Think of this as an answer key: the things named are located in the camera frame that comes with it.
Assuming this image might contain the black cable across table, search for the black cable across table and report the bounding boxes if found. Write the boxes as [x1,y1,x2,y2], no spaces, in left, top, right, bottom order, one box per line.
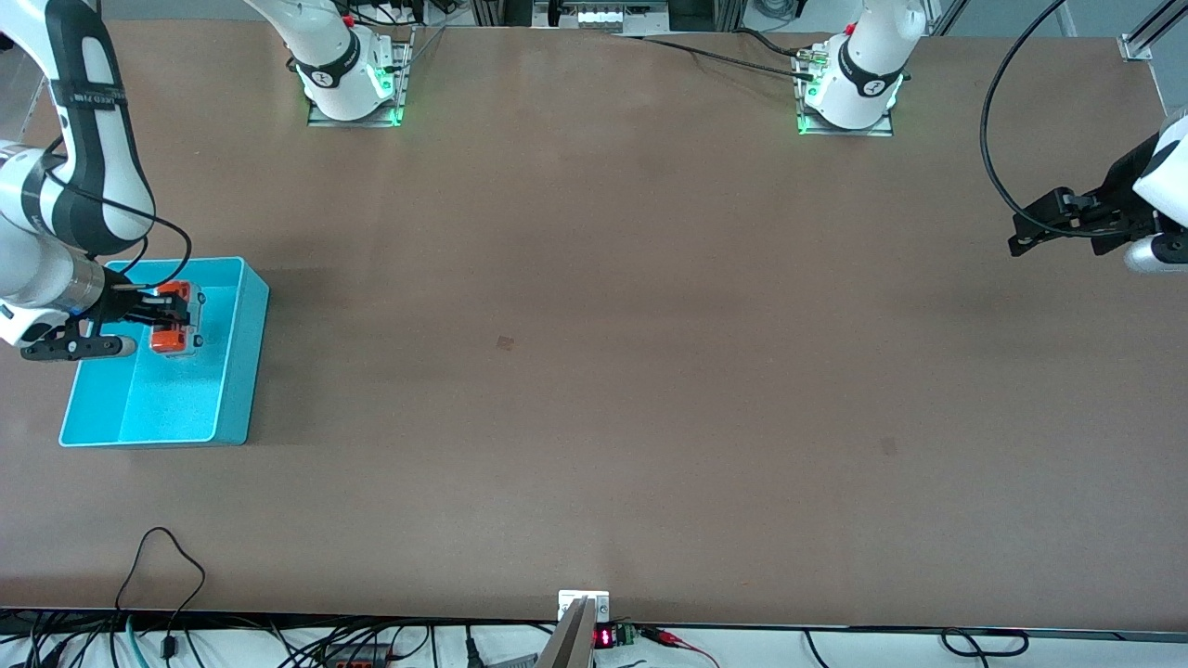
[611,27,820,83]

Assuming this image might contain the aluminium corner bracket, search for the aluminium corner bracket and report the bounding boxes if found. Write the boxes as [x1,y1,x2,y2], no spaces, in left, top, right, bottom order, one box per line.
[1117,0,1188,63]

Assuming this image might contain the orange toy bus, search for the orange toy bus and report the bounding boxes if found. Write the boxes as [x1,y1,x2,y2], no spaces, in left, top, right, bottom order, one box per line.
[149,280,206,359]

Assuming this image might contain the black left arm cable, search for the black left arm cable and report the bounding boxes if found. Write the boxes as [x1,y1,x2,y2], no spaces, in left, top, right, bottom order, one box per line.
[980,0,1161,239]

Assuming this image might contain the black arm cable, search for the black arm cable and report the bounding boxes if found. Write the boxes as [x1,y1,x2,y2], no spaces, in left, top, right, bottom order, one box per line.
[980,0,1161,239]
[41,139,194,290]

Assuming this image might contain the grey metal bar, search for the grey metal bar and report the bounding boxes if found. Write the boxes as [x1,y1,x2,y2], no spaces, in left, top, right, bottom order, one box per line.
[536,597,597,668]

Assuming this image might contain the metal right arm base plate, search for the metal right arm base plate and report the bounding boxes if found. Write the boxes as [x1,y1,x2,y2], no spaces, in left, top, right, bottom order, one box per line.
[307,41,415,129]

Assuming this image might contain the red clip wire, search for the red clip wire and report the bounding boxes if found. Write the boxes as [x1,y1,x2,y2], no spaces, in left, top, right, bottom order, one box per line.
[640,625,723,668]

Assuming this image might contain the black coiled floor cable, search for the black coiled floor cable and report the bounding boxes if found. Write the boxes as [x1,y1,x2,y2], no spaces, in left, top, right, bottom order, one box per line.
[939,627,1031,659]

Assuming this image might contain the blue plastic box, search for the blue plastic box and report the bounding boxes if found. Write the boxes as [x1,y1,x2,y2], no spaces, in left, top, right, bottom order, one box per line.
[59,257,271,448]

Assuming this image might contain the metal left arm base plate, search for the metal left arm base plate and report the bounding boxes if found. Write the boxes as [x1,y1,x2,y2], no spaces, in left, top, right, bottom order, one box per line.
[796,45,895,138]

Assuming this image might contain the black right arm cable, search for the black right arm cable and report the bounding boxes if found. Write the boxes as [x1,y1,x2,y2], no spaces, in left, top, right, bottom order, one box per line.
[41,139,194,290]

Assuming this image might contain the thin black looped cable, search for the thin black looped cable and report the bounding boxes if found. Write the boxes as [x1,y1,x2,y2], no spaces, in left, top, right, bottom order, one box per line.
[114,526,207,655]

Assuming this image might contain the white table edge bracket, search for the white table edge bracket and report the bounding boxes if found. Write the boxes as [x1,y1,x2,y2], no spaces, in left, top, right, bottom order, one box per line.
[557,589,612,623]

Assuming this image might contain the white lit device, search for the white lit device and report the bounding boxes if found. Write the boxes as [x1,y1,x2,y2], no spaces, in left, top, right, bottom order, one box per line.
[574,3,671,30]

